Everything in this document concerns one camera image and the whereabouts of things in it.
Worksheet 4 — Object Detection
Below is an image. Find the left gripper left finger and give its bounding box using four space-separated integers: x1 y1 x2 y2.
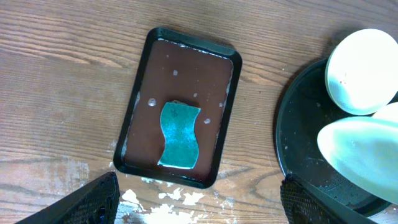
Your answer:
17 172 120 224

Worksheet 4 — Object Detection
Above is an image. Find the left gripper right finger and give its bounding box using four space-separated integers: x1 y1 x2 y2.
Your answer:
280 174 379 224

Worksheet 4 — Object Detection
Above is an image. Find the light blue plate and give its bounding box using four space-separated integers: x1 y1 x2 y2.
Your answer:
317 116 397 204
325 29 397 116

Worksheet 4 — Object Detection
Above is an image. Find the green yellow sponge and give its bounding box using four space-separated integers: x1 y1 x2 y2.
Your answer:
158 102 201 170

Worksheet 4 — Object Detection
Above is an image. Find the yellow plate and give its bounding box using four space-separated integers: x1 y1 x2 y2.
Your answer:
372 102 398 123

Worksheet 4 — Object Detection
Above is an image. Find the round black serving tray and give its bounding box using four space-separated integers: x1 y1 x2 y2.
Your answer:
274 59 390 217

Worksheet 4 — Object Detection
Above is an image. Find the rectangular black sponge tray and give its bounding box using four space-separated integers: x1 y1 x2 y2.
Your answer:
113 27 243 189

